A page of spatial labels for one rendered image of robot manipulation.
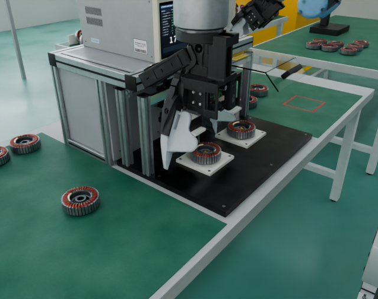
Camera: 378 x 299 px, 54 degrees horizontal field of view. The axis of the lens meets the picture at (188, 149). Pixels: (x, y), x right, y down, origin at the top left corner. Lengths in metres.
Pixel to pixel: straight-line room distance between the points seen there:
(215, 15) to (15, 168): 1.10
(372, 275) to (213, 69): 0.48
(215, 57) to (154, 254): 0.62
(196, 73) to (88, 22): 0.93
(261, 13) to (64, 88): 0.74
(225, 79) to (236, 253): 1.63
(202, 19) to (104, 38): 0.91
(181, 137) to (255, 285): 1.47
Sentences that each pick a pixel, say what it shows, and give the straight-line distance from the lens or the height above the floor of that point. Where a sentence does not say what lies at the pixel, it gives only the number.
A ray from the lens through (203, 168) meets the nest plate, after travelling 1.26.
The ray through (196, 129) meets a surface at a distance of 1.30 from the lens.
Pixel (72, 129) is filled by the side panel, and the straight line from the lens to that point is 1.50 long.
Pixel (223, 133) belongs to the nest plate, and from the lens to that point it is 1.50.
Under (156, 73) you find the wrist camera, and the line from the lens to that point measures 0.59.
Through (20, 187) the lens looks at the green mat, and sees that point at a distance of 1.35.
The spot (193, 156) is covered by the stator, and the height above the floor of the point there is 0.81.
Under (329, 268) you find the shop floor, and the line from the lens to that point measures 2.11.
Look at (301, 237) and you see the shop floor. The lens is 2.24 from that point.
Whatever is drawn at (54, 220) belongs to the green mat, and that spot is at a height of 0.75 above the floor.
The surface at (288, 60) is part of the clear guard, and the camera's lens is 1.48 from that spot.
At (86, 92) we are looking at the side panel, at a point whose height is 1.00.
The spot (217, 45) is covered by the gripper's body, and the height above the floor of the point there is 1.34.
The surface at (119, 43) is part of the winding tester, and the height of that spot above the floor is 1.15.
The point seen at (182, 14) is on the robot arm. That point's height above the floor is 1.38.
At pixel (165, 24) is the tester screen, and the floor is 1.23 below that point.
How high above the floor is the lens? 1.46
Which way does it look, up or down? 29 degrees down
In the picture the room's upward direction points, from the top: straight up
